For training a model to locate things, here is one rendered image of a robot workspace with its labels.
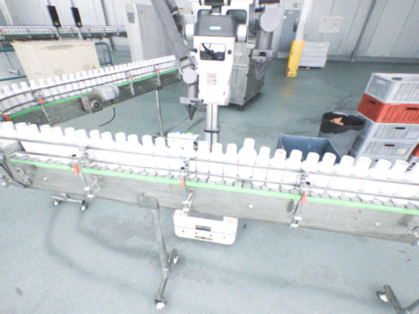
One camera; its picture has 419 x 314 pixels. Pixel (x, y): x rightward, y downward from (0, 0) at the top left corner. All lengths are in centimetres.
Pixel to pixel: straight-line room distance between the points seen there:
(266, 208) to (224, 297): 92
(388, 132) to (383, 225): 212
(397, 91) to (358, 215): 206
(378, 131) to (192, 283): 254
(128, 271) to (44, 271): 61
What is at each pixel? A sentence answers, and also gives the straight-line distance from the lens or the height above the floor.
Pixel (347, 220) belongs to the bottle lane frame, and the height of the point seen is 90.
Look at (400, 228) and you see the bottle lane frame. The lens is 114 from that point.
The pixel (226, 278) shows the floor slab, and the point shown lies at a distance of 175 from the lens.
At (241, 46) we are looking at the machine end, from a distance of 437.
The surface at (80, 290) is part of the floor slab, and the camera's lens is 191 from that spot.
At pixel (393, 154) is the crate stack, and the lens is 337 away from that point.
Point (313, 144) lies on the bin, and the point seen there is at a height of 90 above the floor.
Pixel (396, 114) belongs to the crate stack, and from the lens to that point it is 306.
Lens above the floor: 157
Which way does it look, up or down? 34 degrees down
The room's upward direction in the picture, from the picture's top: 2 degrees clockwise
